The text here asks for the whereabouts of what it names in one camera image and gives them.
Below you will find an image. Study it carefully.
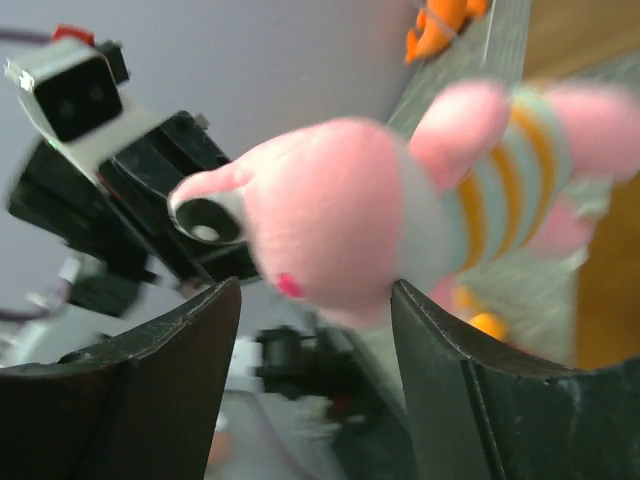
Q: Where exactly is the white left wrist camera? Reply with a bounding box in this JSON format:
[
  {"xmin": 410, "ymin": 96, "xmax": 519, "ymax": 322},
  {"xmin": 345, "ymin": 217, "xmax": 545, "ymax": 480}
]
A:
[{"xmin": 5, "ymin": 37, "xmax": 160, "ymax": 184}]

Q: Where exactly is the pink striped plush pig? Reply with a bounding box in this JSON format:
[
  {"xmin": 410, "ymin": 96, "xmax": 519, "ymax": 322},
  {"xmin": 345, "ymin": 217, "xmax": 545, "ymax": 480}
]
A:
[{"xmin": 168, "ymin": 79, "xmax": 639, "ymax": 327}]

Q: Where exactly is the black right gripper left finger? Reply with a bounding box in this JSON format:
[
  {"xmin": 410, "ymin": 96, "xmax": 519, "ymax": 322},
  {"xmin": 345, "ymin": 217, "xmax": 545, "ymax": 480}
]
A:
[{"xmin": 1, "ymin": 278, "xmax": 241, "ymax": 480}]

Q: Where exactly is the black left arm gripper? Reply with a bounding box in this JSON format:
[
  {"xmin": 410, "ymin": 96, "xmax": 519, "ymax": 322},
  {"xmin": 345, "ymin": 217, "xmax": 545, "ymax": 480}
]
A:
[{"xmin": 7, "ymin": 111, "xmax": 258, "ymax": 316}]

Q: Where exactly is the orange goldfish plush toy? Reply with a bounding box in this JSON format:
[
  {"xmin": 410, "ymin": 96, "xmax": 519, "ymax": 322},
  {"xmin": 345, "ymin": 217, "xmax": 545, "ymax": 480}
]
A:
[{"xmin": 404, "ymin": 0, "xmax": 490, "ymax": 65}]

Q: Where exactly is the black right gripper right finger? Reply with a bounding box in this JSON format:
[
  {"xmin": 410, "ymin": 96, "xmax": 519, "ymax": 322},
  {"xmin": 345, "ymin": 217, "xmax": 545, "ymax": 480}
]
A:
[{"xmin": 391, "ymin": 281, "xmax": 639, "ymax": 480}]

